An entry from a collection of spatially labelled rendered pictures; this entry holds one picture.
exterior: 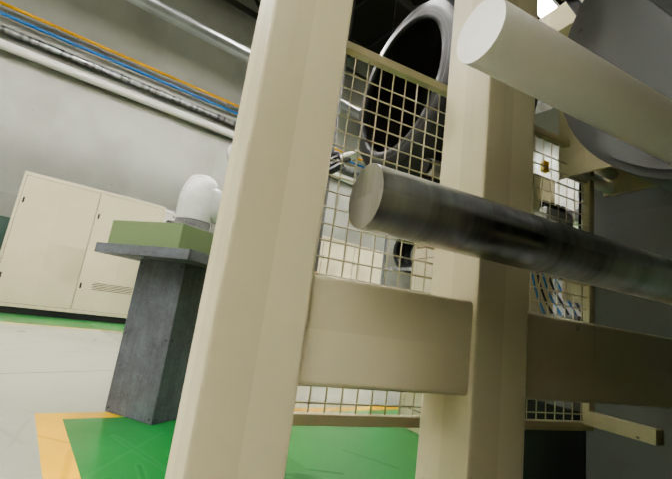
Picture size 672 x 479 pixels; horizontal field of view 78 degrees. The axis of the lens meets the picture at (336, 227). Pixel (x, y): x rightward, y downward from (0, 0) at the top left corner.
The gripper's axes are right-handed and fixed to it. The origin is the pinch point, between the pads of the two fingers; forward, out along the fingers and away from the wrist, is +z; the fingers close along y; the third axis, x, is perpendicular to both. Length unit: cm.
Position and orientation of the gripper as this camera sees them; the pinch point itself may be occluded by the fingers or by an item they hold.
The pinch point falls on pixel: (350, 156)
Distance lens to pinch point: 149.4
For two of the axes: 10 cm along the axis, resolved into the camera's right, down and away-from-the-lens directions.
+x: -3.6, -5.6, -7.5
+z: 9.3, -3.0, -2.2
